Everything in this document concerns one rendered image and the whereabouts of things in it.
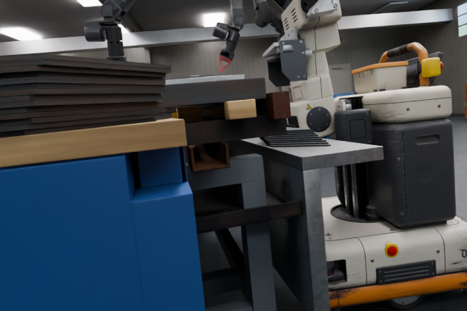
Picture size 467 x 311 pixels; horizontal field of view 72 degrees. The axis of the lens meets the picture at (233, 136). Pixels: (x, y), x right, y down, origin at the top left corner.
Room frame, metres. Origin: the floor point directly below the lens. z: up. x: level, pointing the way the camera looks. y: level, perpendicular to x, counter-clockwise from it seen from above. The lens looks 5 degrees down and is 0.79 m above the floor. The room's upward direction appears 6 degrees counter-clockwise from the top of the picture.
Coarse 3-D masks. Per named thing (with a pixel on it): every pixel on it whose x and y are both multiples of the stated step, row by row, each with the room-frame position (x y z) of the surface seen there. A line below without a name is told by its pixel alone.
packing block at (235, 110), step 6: (228, 102) 0.68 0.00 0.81; (234, 102) 0.68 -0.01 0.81; (240, 102) 0.68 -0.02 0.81; (246, 102) 0.68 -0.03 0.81; (252, 102) 0.69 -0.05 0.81; (228, 108) 0.68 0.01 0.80; (234, 108) 0.68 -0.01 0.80; (240, 108) 0.68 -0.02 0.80; (246, 108) 0.68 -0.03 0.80; (252, 108) 0.69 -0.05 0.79; (228, 114) 0.68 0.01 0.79; (234, 114) 0.68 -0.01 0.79; (240, 114) 0.68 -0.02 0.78; (246, 114) 0.68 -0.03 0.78; (252, 114) 0.68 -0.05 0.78
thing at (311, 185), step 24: (264, 168) 0.95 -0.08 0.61; (288, 168) 0.76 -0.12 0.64; (288, 192) 0.77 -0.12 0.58; (312, 192) 0.68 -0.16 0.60; (312, 216) 0.68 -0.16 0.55; (288, 240) 0.80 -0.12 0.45; (312, 240) 0.68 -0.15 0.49; (288, 264) 0.82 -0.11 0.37; (312, 264) 0.68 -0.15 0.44; (312, 288) 0.68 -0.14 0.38
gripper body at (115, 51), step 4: (108, 44) 1.19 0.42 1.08; (112, 44) 1.19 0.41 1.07; (116, 44) 1.19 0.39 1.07; (120, 44) 1.20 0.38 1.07; (108, 48) 1.20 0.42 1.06; (112, 48) 1.19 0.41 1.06; (116, 48) 1.19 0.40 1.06; (120, 48) 1.20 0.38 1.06; (108, 52) 1.20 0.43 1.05; (112, 52) 1.19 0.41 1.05; (116, 52) 1.20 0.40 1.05; (120, 52) 1.20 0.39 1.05; (108, 56) 1.20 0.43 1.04; (112, 56) 1.20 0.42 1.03; (116, 56) 1.20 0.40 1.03; (120, 56) 1.20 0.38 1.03; (124, 56) 1.19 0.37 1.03
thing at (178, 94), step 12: (180, 84) 0.70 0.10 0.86; (192, 84) 0.70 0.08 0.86; (204, 84) 0.71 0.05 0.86; (216, 84) 0.72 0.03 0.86; (228, 84) 0.72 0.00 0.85; (240, 84) 0.73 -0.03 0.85; (252, 84) 0.73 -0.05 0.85; (264, 84) 0.74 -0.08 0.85; (168, 96) 0.69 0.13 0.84; (180, 96) 0.70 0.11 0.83; (192, 96) 0.70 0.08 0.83; (204, 96) 0.71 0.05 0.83; (216, 96) 0.71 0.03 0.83; (228, 96) 0.72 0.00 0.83; (240, 96) 0.73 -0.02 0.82; (252, 96) 0.73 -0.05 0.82; (264, 96) 0.74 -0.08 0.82; (168, 108) 0.92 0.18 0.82; (204, 108) 1.47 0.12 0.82
